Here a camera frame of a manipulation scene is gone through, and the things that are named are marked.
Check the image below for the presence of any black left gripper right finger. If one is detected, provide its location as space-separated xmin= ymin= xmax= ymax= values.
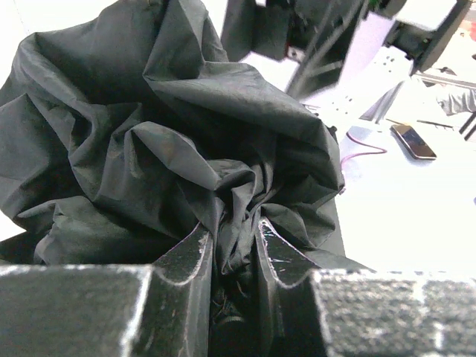
xmin=256 ymin=219 xmax=475 ymax=356

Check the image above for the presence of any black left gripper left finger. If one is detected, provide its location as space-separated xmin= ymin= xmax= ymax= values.
xmin=1 ymin=226 xmax=213 ymax=356

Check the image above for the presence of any black folding umbrella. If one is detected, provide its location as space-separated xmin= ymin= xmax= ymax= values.
xmin=0 ymin=0 xmax=347 ymax=357

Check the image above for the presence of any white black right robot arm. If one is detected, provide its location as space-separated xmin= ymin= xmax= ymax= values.
xmin=221 ymin=1 xmax=472 ymax=99

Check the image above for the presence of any black smartphone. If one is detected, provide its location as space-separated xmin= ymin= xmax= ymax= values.
xmin=390 ymin=124 xmax=437 ymax=161

